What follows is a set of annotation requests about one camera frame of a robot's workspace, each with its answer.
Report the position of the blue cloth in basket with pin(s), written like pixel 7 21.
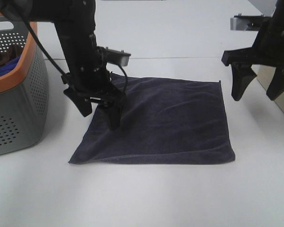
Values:
pixel 9 66

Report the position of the dark navy towel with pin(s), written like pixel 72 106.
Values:
pixel 164 121

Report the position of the brown cloth in basket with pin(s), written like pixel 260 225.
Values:
pixel 11 53

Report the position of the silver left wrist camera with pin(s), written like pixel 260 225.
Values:
pixel 115 57

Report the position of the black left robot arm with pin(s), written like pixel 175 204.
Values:
pixel 74 21

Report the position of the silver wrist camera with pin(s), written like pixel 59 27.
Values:
pixel 247 23
pixel 115 57

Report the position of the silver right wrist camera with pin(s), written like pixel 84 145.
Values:
pixel 247 23

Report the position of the beige fabric storage box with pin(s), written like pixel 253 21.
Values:
pixel 264 77

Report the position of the grey basket with orange rim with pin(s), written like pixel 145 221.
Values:
pixel 23 92

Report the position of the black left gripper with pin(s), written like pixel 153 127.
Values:
pixel 93 84

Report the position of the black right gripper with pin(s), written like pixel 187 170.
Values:
pixel 267 49

